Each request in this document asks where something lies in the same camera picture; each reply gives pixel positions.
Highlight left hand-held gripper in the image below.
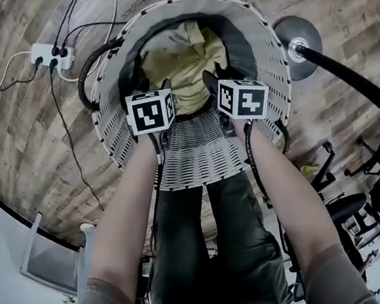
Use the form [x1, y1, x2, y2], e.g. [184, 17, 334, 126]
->
[122, 75, 181, 156]

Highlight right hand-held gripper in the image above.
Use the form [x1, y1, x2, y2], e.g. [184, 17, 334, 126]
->
[200, 63, 275, 142]

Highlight yellow clothes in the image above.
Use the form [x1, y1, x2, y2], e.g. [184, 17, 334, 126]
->
[135, 16, 235, 127]

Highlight black floor stand with pole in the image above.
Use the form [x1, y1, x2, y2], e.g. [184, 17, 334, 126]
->
[272, 5, 380, 137]

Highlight person's left forearm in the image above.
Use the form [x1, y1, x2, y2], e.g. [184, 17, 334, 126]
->
[72, 131, 176, 304]

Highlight person's right forearm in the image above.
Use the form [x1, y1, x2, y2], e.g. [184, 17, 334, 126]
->
[232, 110, 344, 280]

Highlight white woven laundry basket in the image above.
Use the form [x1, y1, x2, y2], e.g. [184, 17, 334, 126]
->
[79, 0, 303, 200]

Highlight white power strip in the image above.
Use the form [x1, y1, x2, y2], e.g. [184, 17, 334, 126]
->
[28, 39, 78, 74]

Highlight person's dark trousers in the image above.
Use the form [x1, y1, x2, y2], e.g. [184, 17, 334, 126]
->
[134, 167, 294, 304]

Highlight black mesh office chair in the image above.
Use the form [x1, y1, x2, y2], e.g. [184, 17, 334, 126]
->
[306, 135, 371, 226]

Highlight white desk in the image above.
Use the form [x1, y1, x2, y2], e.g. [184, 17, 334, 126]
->
[12, 207, 91, 301]

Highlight right hand-held gripper cable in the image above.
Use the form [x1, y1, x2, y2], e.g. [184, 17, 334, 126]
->
[242, 121, 274, 212]

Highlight hand-held gripper cable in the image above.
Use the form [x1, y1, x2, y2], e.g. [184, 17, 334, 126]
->
[138, 130, 177, 259]
[242, 121, 274, 212]

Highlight black floor cable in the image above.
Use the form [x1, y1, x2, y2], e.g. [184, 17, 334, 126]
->
[46, 56, 104, 216]

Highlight left hand-held gripper cable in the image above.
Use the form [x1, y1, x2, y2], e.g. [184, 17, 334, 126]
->
[138, 130, 177, 259]

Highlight white floor cable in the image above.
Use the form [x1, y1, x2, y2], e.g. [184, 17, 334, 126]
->
[0, 49, 45, 143]

